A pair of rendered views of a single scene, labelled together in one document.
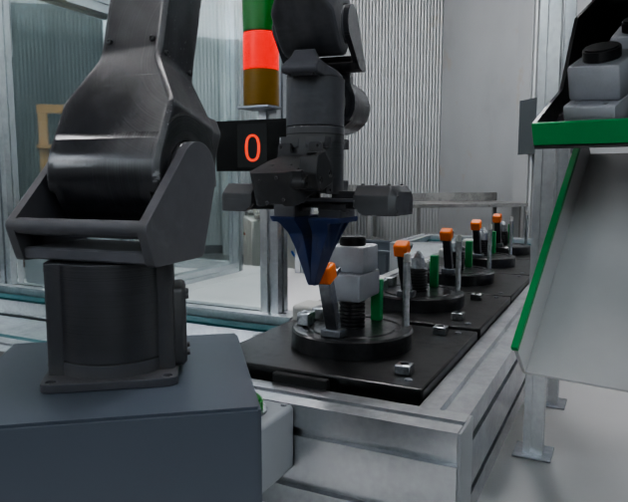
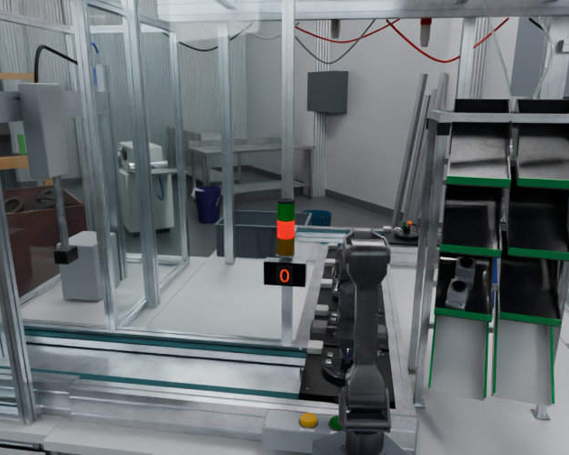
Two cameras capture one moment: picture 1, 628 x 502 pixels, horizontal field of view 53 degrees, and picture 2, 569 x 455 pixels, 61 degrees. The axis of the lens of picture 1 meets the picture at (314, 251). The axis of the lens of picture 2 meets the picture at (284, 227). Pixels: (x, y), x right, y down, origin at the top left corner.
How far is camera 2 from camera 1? 80 cm
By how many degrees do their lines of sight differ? 20
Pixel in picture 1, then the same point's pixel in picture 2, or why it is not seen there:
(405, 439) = (397, 425)
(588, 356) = (450, 384)
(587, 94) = (453, 300)
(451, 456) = (414, 430)
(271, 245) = (287, 313)
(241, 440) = not seen: outside the picture
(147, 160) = (382, 403)
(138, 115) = (376, 388)
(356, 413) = not seen: hidden behind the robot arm
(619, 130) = (464, 315)
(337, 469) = not seen: hidden behind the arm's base
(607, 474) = (446, 410)
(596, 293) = (449, 357)
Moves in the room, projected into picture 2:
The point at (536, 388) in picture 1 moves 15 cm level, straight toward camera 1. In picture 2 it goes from (420, 381) to (433, 416)
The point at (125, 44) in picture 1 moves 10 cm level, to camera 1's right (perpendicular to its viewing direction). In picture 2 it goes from (364, 363) to (413, 354)
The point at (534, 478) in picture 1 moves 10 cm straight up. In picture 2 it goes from (424, 417) to (426, 385)
